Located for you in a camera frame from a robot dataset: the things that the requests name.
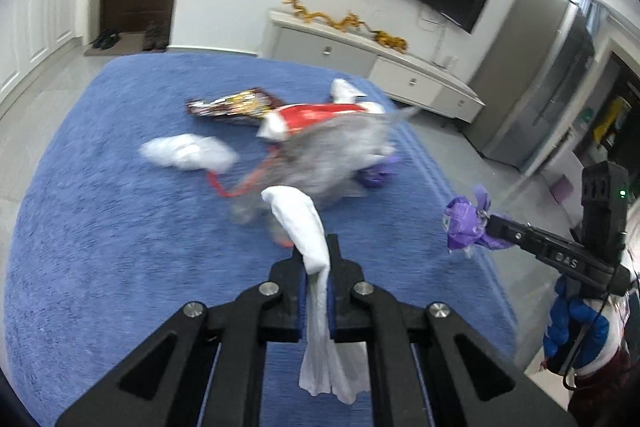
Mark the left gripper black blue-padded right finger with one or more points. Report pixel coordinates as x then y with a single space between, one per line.
428 366

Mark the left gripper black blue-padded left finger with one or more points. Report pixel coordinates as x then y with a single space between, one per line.
204 365

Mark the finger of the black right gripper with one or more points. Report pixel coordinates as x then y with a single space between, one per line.
530 239

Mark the purple wrapper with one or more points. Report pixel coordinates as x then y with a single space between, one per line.
465 222

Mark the white tissue paper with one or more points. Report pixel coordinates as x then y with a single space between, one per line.
340 369

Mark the blue gloved hand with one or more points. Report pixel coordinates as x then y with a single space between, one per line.
582 334

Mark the grey refrigerator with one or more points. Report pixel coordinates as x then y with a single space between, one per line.
527 78

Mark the clear white plastic bag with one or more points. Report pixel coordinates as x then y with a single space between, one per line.
189 152

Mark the grey translucent plastic bag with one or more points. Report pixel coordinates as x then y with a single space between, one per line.
321 161

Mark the red white paper cup wrapper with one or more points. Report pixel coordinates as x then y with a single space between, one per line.
285 121

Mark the brown snack wrapper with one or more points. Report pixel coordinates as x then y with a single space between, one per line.
251 105

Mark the white blue paper wrapper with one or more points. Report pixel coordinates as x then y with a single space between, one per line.
343 92

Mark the golden dragon ornament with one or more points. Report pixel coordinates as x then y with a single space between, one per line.
349 22

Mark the dark shoes pair right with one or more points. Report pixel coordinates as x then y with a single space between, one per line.
156 37

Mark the brown door mat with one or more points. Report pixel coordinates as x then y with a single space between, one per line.
129 43

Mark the white tv cabinet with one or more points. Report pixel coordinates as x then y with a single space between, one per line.
403 78

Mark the black shoes pair left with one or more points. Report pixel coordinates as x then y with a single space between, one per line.
106 39

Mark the white wall cupboards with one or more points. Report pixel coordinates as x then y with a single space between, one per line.
31 30

